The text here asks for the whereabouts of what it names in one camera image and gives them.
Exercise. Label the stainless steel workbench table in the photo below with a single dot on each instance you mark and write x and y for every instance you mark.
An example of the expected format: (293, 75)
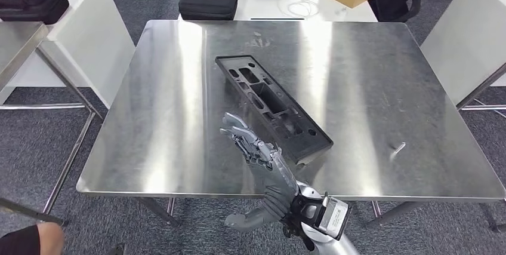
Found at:
(158, 107)

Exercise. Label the small clear tape strip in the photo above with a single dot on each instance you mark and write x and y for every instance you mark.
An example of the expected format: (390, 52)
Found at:
(397, 151)

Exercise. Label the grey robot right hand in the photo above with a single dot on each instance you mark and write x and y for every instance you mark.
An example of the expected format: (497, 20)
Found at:
(276, 174)

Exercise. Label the white cabinet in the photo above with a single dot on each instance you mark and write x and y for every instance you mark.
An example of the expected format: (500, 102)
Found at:
(95, 39)
(466, 35)

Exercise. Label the black plastic mounting plate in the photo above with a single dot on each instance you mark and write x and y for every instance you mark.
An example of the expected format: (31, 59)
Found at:
(300, 148)

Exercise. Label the black zippered case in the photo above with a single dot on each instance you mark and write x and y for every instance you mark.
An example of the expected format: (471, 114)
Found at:
(207, 6)

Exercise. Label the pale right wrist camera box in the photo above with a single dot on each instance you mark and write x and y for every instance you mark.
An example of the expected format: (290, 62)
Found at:
(334, 217)

